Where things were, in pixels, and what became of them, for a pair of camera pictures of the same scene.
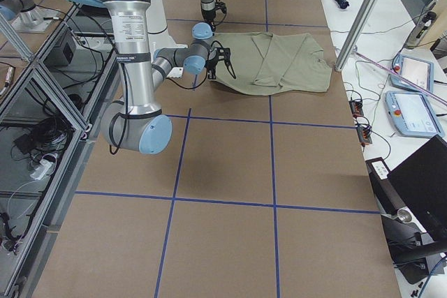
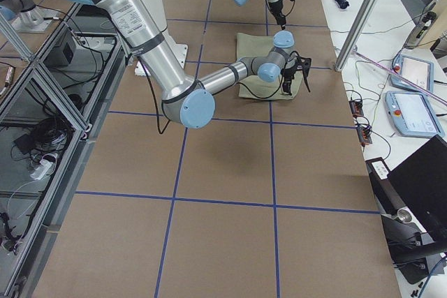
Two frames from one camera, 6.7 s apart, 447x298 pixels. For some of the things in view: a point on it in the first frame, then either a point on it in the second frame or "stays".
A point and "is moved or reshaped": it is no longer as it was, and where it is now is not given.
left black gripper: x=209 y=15 -> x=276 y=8
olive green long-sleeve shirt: x=264 y=63 is moved or reshaped
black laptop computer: x=412 y=199 stays
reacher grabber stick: x=401 y=77 stays
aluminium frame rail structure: x=51 y=105 stays
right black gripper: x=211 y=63 -> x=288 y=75
